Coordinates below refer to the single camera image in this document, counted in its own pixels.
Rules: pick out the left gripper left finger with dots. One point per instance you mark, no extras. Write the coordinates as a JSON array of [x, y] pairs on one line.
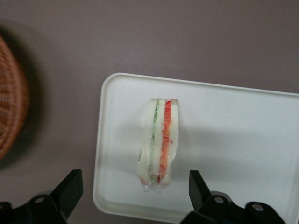
[[67, 193]]

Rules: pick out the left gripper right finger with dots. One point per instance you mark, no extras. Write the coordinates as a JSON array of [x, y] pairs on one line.
[[203, 200]]

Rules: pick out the triangle sandwich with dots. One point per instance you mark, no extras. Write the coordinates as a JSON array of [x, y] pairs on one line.
[[158, 140]]

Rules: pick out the brown wicker basket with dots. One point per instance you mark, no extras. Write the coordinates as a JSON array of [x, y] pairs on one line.
[[11, 98]]

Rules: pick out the cream plastic tray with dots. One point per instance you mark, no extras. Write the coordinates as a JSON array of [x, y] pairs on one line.
[[233, 140]]

